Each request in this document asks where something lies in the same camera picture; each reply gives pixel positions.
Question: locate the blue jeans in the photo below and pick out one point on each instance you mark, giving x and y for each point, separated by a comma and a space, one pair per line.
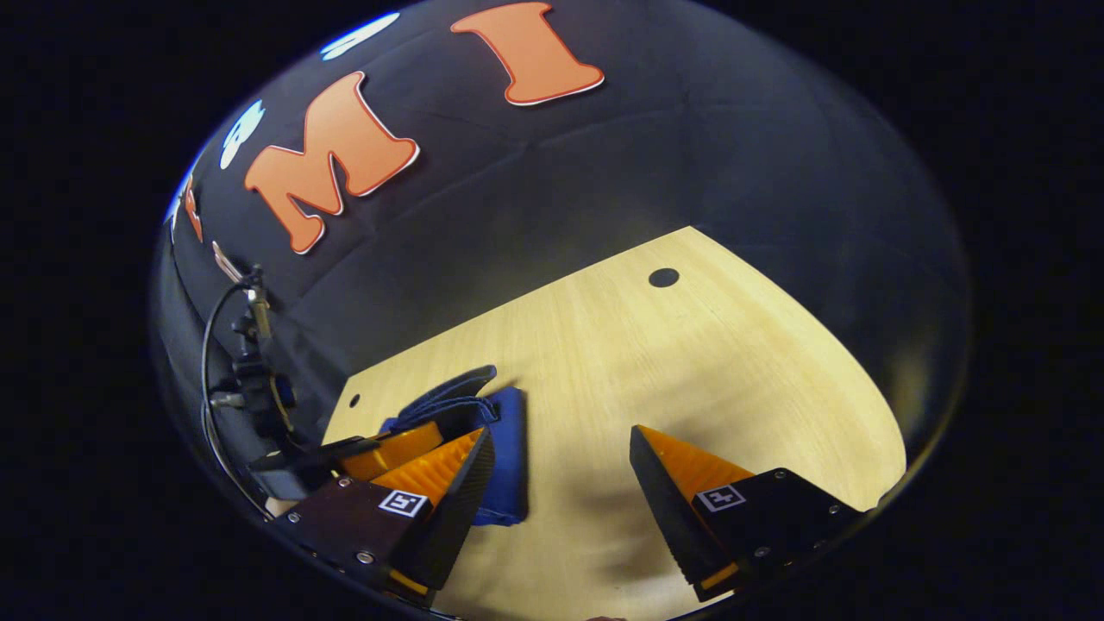
509, 457

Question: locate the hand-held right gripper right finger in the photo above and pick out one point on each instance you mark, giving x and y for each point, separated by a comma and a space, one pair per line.
660, 500

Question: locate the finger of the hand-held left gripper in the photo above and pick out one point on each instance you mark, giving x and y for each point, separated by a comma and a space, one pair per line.
392, 444

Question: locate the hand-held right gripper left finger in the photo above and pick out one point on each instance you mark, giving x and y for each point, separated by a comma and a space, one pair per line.
461, 504

